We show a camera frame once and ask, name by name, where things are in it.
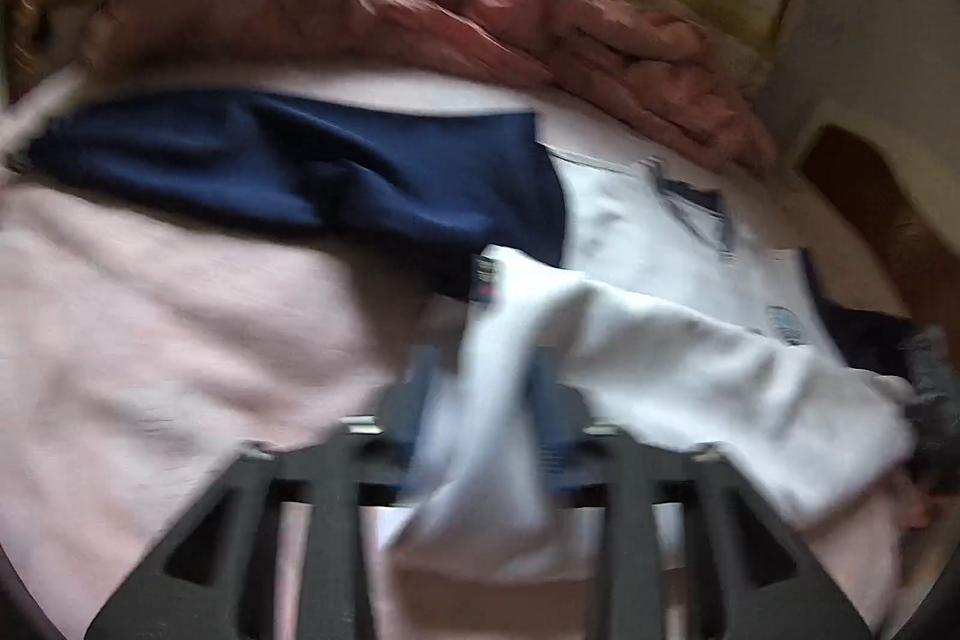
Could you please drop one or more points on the wooden headboard with white trim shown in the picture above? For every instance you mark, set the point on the wooden headboard with white trim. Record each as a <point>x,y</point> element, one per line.
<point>877,197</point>

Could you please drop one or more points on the white and navy garment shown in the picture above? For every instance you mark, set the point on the white and navy garment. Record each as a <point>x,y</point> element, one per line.
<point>375,183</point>

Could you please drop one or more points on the dark fuzzy blanket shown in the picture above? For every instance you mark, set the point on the dark fuzzy blanket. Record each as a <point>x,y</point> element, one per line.
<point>934,359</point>

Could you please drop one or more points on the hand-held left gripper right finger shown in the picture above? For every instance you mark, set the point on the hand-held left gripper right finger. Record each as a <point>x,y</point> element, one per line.
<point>547,419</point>

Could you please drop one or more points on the pink bed sheet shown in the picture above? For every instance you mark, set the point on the pink bed sheet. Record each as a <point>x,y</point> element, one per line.
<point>150,310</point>

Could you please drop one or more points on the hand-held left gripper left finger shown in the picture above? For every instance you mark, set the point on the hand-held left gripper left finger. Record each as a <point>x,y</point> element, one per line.
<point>421,394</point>

